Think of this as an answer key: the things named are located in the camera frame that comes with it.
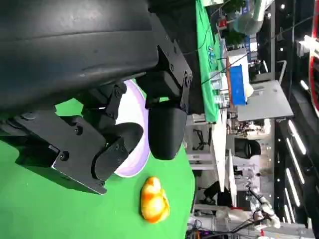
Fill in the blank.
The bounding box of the white background desk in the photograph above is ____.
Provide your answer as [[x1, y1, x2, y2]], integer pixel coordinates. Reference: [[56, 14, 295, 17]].
[[211, 109, 238, 208]]

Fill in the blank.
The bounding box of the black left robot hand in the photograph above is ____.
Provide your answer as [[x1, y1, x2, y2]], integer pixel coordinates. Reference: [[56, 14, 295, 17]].
[[0, 0, 194, 197]]

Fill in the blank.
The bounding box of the black office chair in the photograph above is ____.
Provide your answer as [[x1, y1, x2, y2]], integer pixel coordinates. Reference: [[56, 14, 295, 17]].
[[234, 138, 262, 159]]

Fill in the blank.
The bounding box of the lilac plate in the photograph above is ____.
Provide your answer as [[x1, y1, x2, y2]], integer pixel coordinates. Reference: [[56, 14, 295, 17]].
[[113, 79, 151, 178]]

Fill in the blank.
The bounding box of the grey flat panel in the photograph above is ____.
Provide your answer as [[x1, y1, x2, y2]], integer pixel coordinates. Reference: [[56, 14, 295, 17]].
[[236, 79, 295, 122]]

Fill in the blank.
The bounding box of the blue box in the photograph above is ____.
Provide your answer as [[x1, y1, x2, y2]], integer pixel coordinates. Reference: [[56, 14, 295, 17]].
[[228, 64, 249, 105]]

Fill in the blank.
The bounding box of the round orange white bread roll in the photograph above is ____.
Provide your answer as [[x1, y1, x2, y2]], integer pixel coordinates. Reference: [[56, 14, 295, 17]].
[[140, 176, 171, 223]]

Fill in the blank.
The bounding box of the black swivel chair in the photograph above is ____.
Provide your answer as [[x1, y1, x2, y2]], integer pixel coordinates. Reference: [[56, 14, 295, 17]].
[[193, 128, 212, 152]]

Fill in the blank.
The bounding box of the green background table cloth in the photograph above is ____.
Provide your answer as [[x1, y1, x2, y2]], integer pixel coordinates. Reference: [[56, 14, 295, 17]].
[[195, 0, 226, 125]]

